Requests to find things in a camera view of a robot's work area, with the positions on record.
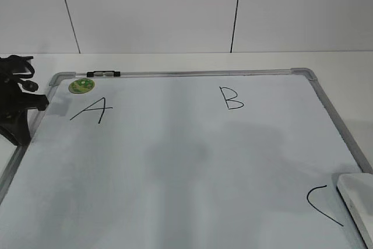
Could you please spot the white whiteboard eraser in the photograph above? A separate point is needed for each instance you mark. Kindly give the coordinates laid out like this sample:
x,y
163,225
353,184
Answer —
x,y
356,192

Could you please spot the round green magnet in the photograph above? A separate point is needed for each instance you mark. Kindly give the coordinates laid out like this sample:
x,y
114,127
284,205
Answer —
x,y
81,86

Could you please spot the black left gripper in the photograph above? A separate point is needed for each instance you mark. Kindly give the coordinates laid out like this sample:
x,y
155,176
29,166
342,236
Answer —
x,y
18,96

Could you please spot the white board with aluminium frame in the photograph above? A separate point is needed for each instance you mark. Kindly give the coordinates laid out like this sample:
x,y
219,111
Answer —
x,y
233,159

